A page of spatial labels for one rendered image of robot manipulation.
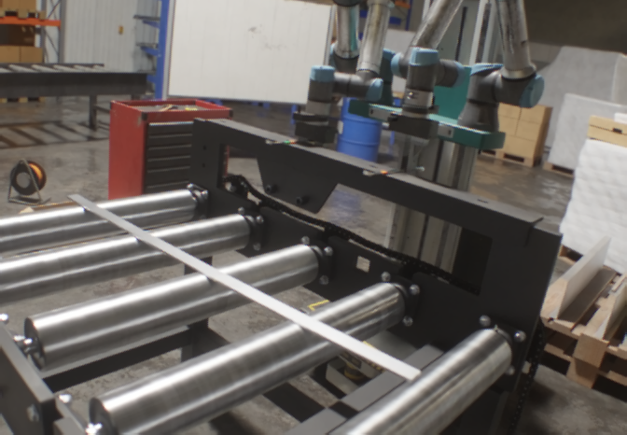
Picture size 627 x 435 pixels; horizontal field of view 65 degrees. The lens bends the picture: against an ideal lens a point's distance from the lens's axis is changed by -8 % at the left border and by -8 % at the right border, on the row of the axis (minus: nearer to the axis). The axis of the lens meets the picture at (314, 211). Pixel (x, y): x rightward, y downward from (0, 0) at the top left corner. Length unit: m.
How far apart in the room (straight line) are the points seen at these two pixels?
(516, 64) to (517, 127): 7.82
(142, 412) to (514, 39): 1.44
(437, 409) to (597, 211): 3.86
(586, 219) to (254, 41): 3.88
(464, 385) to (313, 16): 5.62
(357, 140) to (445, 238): 4.82
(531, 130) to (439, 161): 7.33
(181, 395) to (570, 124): 8.92
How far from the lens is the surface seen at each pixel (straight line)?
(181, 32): 5.96
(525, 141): 9.58
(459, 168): 2.15
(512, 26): 1.74
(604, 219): 4.70
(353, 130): 6.94
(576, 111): 9.48
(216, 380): 0.96
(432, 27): 1.63
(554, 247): 1.24
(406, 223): 2.38
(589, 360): 3.01
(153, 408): 0.90
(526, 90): 1.81
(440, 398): 1.01
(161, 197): 1.86
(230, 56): 6.08
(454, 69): 1.51
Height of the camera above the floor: 1.47
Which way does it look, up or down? 18 degrees down
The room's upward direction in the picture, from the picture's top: 8 degrees clockwise
